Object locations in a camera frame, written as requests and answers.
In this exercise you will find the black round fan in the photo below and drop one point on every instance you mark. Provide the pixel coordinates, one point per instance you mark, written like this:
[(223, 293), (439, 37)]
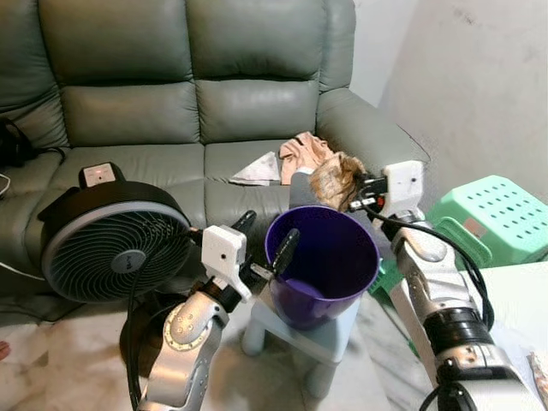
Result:
[(94, 248)]

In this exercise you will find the grey folding table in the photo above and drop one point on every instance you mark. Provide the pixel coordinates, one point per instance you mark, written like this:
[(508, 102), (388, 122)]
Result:
[(518, 317)]

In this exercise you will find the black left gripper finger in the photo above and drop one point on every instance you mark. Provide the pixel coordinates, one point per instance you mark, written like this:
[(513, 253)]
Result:
[(247, 223), (287, 250)]

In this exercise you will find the white triangular paper packet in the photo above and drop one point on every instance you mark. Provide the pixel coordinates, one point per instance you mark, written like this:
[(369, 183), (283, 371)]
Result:
[(259, 171)]

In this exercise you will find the green plastic stool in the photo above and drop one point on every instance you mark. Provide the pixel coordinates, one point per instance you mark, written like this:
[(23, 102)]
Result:
[(505, 210)]

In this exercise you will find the black bag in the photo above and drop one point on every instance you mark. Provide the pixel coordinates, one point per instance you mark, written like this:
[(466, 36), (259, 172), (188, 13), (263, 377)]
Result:
[(13, 145)]

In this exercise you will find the dark green leather sofa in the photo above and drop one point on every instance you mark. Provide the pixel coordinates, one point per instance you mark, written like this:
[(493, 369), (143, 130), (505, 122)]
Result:
[(248, 51)]

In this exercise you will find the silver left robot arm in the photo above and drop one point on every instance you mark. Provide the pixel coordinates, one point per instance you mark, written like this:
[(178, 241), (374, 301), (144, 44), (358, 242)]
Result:
[(184, 342)]

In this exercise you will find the purple plastic bin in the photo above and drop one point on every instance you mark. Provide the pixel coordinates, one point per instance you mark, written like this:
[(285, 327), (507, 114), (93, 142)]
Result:
[(330, 257)]

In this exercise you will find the pink crumpled cloth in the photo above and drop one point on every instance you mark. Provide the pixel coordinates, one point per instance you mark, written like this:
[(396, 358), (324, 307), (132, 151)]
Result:
[(304, 154)]

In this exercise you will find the light grey plastic chair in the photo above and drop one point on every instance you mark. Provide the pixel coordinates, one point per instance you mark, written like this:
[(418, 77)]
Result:
[(321, 342)]

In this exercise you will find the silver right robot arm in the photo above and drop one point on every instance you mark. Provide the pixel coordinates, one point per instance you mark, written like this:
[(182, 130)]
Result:
[(445, 291)]

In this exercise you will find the brown wrapper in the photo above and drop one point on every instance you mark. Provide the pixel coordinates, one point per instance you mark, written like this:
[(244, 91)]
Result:
[(334, 180)]

